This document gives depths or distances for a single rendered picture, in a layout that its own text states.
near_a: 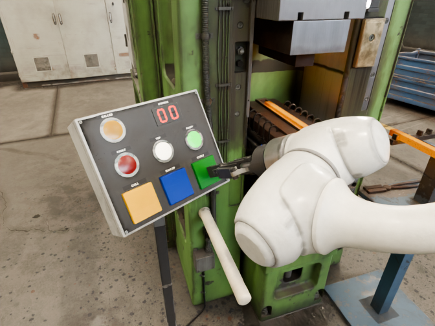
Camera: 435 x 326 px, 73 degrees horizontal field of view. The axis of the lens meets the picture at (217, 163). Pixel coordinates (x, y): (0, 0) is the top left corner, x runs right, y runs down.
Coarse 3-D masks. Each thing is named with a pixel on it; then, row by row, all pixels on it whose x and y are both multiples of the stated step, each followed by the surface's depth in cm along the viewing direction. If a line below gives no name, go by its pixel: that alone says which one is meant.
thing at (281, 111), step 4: (268, 104) 131; (272, 104) 131; (272, 108) 128; (276, 108) 126; (280, 108) 126; (280, 112) 122; (284, 112) 122; (284, 116) 120; (288, 116) 118; (292, 116) 118; (292, 120) 115; (296, 120) 114; (300, 120) 114; (296, 124) 112; (300, 124) 111; (304, 124) 111
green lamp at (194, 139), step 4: (192, 132) 80; (196, 132) 81; (188, 136) 79; (192, 136) 79; (196, 136) 80; (200, 136) 81; (188, 140) 79; (192, 140) 79; (196, 140) 80; (200, 140) 81; (192, 144) 79; (196, 144) 80
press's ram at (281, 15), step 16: (256, 0) 94; (272, 0) 85; (288, 0) 82; (304, 0) 83; (320, 0) 85; (336, 0) 86; (352, 0) 88; (256, 16) 95; (272, 16) 86; (288, 16) 84; (304, 16) 85; (320, 16) 87; (336, 16) 89; (352, 16) 90
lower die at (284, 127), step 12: (252, 108) 132; (264, 108) 132; (288, 108) 131; (252, 120) 123; (264, 120) 122; (276, 120) 119; (288, 120) 116; (264, 132) 115; (276, 132) 111; (288, 132) 109
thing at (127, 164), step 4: (124, 156) 68; (128, 156) 68; (120, 160) 67; (124, 160) 68; (128, 160) 68; (132, 160) 69; (120, 164) 67; (124, 164) 67; (128, 164) 68; (132, 164) 69; (136, 164) 69; (120, 168) 67; (124, 168) 67; (128, 168) 68; (132, 168) 68; (124, 172) 67; (128, 172) 68; (132, 172) 68
